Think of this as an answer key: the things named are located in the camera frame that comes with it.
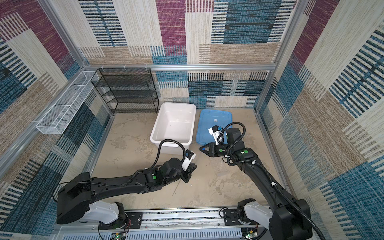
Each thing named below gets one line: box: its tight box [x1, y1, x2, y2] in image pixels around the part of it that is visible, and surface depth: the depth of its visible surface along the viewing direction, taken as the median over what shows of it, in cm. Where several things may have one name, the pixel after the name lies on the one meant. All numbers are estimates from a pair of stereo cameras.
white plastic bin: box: [150, 102, 197, 153], surface depth 105 cm
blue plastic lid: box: [196, 109, 233, 145], surface depth 115 cm
